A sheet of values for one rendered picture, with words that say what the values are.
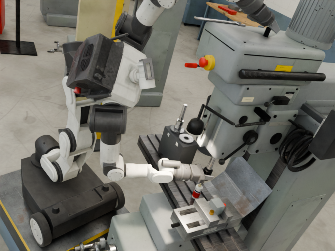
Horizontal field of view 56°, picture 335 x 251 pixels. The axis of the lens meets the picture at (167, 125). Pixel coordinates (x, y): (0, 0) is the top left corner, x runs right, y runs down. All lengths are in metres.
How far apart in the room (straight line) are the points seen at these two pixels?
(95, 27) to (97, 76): 1.66
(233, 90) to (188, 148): 0.68
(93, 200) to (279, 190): 1.14
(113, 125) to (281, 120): 0.77
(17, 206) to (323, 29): 2.03
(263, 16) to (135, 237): 1.27
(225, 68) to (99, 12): 1.85
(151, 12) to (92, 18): 1.57
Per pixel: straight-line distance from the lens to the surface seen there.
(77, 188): 2.24
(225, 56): 1.21
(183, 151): 1.87
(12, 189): 2.47
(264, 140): 1.57
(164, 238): 1.71
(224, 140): 1.44
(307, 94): 1.59
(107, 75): 1.33
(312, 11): 1.46
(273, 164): 1.86
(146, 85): 1.31
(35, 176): 2.31
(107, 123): 1.33
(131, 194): 3.05
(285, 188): 1.83
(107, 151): 1.43
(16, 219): 2.29
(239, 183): 2.00
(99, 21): 2.91
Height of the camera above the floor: 2.17
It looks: 32 degrees down
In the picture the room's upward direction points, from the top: 17 degrees clockwise
